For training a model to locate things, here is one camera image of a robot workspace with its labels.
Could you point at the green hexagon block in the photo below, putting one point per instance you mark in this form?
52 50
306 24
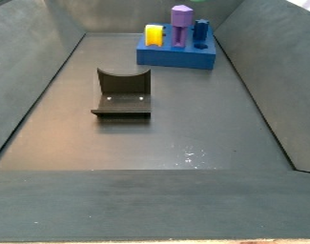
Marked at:
198 0

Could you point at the blue foam shape board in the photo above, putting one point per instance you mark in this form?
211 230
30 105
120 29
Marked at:
197 55

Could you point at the black curved cradle stand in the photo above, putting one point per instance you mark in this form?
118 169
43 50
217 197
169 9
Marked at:
124 93

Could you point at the yellow notched block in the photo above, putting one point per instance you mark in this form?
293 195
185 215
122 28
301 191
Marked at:
154 35

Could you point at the dark blue star peg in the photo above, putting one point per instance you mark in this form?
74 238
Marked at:
199 33

